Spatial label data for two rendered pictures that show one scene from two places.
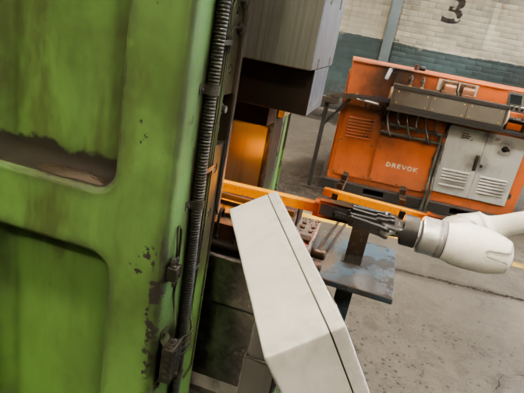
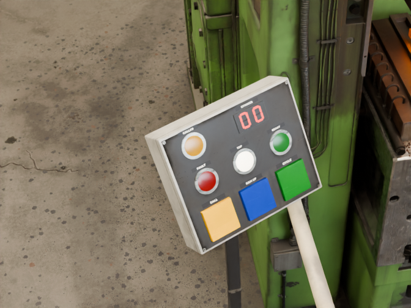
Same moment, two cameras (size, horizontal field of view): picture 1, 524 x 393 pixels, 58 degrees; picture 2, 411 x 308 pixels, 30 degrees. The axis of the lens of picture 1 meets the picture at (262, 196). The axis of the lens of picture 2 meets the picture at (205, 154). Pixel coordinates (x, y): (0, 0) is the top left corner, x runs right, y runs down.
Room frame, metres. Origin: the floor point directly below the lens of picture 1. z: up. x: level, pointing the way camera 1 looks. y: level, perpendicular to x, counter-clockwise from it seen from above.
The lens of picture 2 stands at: (0.12, -1.22, 2.30)
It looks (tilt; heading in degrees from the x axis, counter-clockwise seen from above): 45 degrees down; 73
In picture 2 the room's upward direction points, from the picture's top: 5 degrees counter-clockwise
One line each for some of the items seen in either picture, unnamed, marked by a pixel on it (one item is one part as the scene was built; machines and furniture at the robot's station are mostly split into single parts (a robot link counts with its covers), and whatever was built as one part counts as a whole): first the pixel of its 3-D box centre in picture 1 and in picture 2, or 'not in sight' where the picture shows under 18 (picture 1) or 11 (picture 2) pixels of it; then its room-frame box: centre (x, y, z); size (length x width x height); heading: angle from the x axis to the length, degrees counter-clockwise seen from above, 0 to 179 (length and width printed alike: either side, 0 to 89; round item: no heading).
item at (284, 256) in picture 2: not in sight; (285, 253); (0.76, 0.11, 0.36); 0.09 x 0.07 x 0.12; 168
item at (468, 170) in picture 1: (417, 132); not in sight; (4.85, -1.44, 0.65); 2.10 x 1.12 x 1.30; 83
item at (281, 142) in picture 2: not in sight; (281, 142); (0.64, -0.10, 1.09); 0.05 x 0.03 x 0.04; 168
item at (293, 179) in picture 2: not in sight; (292, 179); (0.65, -0.14, 1.01); 0.07 x 0.05 x 0.07; 13
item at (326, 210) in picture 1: (333, 211); not in sight; (1.09, -0.18, 1.04); 0.07 x 0.01 x 0.03; 78
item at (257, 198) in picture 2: not in sight; (257, 198); (0.55, -0.17, 1.01); 0.07 x 0.05 x 0.07; 13
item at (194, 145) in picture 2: not in sight; (193, 145); (0.44, -0.10, 1.16); 0.05 x 0.03 x 0.04; 168
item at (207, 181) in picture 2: not in sight; (206, 181); (0.45, -0.14, 1.09); 0.05 x 0.03 x 0.04; 168
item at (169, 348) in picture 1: (170, 357); not in sight; (0.75, 0.12, 0.80); 0.06 x 0.03 x 0.14; 168
